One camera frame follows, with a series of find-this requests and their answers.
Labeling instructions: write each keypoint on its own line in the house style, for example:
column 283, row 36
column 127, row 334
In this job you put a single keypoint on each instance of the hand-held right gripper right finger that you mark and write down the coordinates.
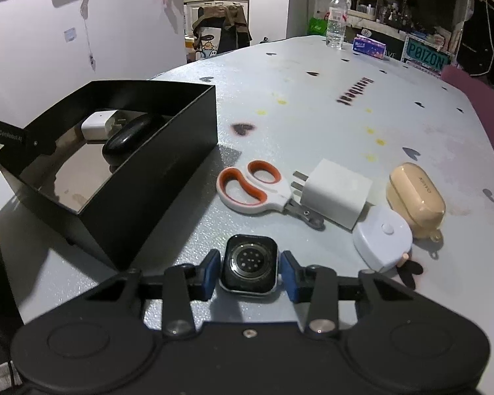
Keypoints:
column 290, row 275

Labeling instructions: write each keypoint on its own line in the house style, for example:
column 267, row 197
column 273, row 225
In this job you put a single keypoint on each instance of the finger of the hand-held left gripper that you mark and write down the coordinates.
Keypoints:
column 39, row 144

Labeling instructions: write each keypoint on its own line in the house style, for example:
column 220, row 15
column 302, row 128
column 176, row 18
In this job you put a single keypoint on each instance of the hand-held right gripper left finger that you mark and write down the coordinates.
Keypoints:
column 210, row 275

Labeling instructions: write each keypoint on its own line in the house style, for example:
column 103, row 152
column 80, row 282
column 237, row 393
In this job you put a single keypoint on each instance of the small white charger plug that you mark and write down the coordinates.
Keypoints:
column 96, row 125

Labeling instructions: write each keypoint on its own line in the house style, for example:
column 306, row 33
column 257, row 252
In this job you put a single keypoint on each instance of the orange and white scissors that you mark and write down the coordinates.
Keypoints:
column 238, row 203

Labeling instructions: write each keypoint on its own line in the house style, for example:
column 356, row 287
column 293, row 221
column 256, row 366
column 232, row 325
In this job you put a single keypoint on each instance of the black oval case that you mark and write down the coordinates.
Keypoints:
column 127, row 140

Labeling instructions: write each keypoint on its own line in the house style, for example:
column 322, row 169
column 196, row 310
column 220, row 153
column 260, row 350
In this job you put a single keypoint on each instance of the large white charger plug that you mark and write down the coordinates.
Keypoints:
column 337, row 193

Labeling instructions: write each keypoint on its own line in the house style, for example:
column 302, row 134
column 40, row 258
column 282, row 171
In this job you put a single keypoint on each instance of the white tape measure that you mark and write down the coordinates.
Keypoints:
column 381, row 238

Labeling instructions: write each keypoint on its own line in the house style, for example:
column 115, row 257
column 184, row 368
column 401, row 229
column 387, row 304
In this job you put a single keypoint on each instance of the black box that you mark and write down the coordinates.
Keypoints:
column 148, row 181

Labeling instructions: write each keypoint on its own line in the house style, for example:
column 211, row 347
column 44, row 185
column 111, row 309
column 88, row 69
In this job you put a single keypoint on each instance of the beige earbud case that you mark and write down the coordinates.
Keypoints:
column 415, row 201

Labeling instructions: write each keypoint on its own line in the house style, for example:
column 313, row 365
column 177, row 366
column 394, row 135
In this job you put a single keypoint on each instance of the brown cartoon apron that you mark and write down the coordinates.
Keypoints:
column 222, row 28

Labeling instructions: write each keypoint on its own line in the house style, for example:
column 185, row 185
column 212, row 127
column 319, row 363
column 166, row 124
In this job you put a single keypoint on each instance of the purple tissue pack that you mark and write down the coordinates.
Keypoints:
column 368, row 48

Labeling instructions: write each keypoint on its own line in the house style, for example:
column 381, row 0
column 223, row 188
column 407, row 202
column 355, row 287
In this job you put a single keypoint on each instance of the green bag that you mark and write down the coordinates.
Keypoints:
column 318, row 26

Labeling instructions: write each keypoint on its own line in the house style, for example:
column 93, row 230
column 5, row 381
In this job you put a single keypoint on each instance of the clear water bottle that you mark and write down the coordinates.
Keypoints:
column 336, row 24

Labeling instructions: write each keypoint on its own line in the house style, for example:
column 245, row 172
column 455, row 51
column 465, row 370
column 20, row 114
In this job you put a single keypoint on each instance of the teal sign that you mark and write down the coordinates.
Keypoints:
column 424, row 57

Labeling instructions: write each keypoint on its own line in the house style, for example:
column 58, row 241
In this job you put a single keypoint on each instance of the pink chair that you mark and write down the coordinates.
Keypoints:
column 485, row 107

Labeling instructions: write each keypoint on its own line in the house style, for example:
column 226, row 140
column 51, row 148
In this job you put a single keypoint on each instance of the white shelf rack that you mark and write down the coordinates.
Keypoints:
column 360, row 2

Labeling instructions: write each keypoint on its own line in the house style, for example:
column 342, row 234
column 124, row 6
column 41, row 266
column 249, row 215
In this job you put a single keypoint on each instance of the black tiered stand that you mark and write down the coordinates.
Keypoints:
column 403, row 4

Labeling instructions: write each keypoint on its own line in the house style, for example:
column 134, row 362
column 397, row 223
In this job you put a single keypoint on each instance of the black vest with white trim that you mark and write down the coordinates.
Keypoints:
column 485, row 41

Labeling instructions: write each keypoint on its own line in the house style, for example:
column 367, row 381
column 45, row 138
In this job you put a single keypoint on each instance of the small wall sticker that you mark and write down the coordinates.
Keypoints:
column 70, row 34

